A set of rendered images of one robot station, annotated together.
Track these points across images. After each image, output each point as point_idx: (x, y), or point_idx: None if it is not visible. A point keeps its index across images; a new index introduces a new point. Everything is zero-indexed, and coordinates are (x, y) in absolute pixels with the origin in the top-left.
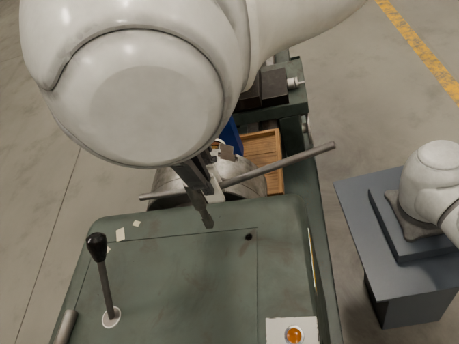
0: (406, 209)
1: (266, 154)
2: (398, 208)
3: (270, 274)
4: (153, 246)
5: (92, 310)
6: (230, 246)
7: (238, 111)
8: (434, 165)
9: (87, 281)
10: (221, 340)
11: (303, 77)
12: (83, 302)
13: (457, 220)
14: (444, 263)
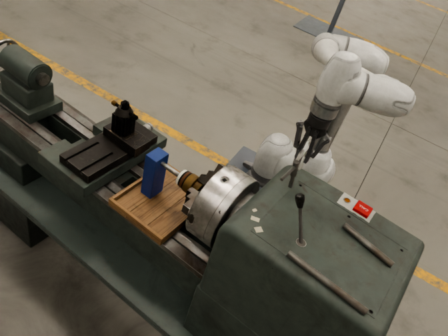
0: (266, 176)
1: (174, 181)
2: (259, 179)
3: (321, 191)
4: (276, 212)
5: (291, 248)
6: (300, 192)
7: (127, 159)
8: (283, 144)
9: (272, 243)
10: (336, 217)
11: (144, 123)
12: (283, 249)
13: None
14: None
